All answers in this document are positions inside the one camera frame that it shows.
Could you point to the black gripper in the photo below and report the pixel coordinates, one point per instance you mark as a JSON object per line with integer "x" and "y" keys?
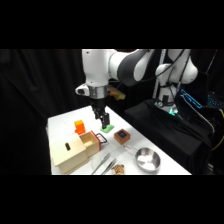
{"x": 98, "y": 112}

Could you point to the yellowish wooden object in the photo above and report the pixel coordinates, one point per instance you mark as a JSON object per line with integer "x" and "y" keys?
{"x": 117, "y": 94}

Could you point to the orange block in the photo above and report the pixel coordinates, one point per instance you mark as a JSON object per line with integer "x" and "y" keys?
{"x": 79, "y": 127}

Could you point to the wooden drawer with red front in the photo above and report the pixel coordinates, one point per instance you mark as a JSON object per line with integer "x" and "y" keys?
{"x": 90, "y": 142}

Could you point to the black cloth covered stand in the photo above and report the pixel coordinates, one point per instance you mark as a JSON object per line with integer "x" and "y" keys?
{"x": 166, "y": 133}

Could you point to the blue lit device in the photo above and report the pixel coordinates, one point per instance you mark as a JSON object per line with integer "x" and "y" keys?
{"x": 191, "y": 98}

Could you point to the silver metal tongs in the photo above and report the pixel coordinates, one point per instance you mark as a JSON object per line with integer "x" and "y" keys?
{"x": 104, "y": 164}

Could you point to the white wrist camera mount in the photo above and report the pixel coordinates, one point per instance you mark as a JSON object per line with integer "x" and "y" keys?
{"x": 81, "y": 90}

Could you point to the green flat object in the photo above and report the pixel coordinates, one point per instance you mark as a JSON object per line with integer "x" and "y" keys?
{"x": 108, "y": 128}

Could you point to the black curtain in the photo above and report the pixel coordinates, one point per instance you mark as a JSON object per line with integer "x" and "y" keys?
{"x": 36, "y": 100}

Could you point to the brown box with blue top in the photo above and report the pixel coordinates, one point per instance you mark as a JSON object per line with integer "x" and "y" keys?
{"x": 122, "y": 136}

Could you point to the light wooden drawer box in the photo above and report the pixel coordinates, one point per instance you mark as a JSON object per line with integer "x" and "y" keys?
{"x": 69, "y": 153}

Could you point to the silver metal pan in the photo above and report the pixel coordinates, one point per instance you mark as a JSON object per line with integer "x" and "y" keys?
{"x": 147, "y": 160}

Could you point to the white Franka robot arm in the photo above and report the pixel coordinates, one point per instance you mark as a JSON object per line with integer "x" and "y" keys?
{"x": 100, "y": 66}

